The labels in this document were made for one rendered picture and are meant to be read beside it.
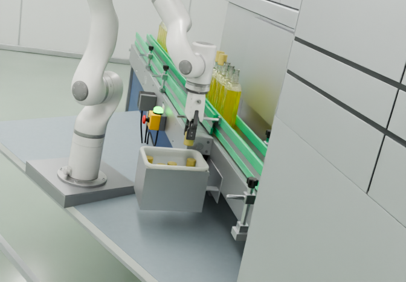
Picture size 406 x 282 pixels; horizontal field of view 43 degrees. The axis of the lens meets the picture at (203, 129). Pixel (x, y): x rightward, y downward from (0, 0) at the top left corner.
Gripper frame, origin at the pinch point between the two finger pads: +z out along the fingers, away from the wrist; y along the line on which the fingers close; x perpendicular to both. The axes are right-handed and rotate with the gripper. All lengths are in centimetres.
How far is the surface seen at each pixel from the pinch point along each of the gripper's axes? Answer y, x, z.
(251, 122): 27.2, -31.8, 2.4
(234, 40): 68, -30, -25
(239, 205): -28.2, -12.9, 13.2
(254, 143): -7.4, -21.4, -0.6
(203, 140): 9.1, -8.0, 5.8
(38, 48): 600, 95, 99
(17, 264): 52, 59, 90
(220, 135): 6.8, -13.4, 2.5
